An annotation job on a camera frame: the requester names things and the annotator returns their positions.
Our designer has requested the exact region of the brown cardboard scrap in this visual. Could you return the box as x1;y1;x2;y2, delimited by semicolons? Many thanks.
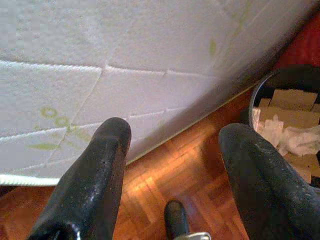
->
259;88;320;181

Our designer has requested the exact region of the crumpled white tissue paper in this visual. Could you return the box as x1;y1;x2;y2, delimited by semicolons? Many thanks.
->
252;113;320;156

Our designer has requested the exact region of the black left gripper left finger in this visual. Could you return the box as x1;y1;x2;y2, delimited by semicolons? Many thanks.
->
26;117;133;240

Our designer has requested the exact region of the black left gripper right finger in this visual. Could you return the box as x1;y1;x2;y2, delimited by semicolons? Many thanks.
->
218;122;320;240

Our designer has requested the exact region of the red fabric sofa cover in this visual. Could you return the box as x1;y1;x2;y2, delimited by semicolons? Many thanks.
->
274;9;320;74

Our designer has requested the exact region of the white quilted mattress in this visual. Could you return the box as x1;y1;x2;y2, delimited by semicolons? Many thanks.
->
0;0;320;187

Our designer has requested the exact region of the black round waste bin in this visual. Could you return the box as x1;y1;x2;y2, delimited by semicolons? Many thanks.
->
248;64;320;186

